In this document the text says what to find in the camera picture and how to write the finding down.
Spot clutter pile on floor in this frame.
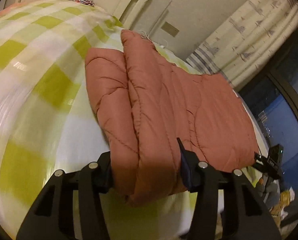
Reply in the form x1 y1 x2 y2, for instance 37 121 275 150
255 176 295 228

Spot green white checkered bed sheet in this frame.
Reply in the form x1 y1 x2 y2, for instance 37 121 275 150
0 0 265 240

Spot wall socket plate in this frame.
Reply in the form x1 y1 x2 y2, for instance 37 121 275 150
160 22 179 37

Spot cream nautical print curtain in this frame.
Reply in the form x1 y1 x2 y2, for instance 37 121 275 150
186 0 298 90

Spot patterned multicolour pillow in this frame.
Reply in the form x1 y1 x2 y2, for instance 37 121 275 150
66 0 95 7

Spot pink folded blanket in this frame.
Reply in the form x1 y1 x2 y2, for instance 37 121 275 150
0 3 25 17

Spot dark framed window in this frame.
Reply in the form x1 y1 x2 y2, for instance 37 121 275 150
238 27 298 201

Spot red-brown quilted jacket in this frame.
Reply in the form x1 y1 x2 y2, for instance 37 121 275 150
85 29 258 206

